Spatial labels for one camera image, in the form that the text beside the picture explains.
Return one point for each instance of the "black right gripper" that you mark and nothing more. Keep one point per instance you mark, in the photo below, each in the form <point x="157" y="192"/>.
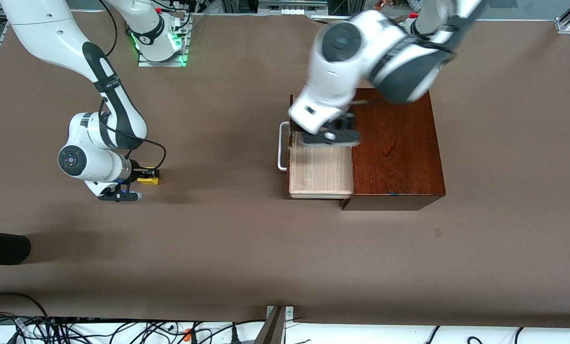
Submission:
<point x="136" y="172"/>

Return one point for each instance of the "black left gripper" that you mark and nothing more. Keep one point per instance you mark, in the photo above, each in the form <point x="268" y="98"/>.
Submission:
<point x="346" y="121"/>

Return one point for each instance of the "yellow cube block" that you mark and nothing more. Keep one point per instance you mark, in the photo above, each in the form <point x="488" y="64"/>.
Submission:
<point x="148" y="181"/>

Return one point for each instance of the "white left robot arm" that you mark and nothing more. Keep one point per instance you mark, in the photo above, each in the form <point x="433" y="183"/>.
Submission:
<point x="351" y="62"/>

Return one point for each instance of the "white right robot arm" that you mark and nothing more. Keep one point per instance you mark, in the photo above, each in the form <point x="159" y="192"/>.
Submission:
<point x="41" y="28"/>

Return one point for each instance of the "dark brown wooden cabinet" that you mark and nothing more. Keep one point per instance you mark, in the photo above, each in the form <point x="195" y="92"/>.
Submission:
<point x="399" y="157"/>

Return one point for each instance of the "brown table cover sheet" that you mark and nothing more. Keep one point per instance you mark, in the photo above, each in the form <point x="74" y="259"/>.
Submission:
<point x="218" y="239"/>

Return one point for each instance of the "small orange object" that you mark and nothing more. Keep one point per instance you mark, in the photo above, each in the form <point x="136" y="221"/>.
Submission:
<point x="382" y="4"/>

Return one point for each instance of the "grey metal connector box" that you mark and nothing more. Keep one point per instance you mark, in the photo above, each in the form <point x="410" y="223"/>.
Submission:
<point x="292" y="5"/>

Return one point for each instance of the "black round-ended object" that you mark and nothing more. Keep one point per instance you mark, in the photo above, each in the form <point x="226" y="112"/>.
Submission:
<point x="3" y="247"/>

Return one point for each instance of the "small orange connector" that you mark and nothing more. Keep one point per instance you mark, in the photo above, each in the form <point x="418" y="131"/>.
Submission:
<point x="187" y="334"/>

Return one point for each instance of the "dark metal beam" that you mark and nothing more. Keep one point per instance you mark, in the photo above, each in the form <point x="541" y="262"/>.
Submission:
<point x="270" y="332"/>

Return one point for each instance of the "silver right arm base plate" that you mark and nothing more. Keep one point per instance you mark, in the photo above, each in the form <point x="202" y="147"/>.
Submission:
<point x="163" y="63"/>

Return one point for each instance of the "silver metal bracket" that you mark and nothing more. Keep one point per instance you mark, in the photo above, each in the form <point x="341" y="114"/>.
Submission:
<point x="288" y="311"/>

